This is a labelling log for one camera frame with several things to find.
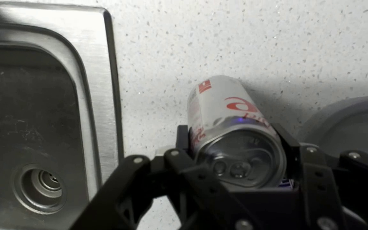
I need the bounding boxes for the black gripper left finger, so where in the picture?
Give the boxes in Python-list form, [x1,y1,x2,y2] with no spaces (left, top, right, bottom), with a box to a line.
[70,124,245,230]

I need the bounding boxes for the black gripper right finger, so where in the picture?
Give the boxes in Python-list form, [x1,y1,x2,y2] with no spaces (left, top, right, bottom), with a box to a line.
[234,123,368,230]

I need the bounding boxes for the silver diet soda can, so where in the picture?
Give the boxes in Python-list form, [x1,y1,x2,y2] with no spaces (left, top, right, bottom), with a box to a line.
[186,75,289,191]

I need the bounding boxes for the grey plastic tray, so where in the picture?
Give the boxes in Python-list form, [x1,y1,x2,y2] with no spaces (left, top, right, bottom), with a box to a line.
[298,94,368,165]

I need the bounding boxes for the stainless steel double sink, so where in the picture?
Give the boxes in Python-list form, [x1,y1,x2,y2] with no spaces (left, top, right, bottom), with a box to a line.
[0,2,125,230]

